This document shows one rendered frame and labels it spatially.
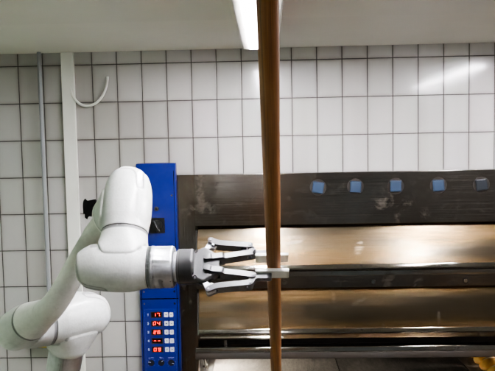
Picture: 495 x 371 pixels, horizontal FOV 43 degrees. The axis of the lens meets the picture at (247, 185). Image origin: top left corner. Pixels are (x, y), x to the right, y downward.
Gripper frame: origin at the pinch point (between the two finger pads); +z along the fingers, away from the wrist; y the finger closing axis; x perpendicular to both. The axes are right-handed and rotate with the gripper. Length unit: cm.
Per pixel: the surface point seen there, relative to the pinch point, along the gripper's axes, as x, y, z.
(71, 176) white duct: -81, -90, -79
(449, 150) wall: -77, -96, 73
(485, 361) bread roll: -161, -41, 96
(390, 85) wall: -60, -116, 49
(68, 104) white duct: -62, -111, -79
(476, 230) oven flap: -101, -73, 84
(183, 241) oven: -101, -70, -35
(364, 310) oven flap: -120, -48, 38
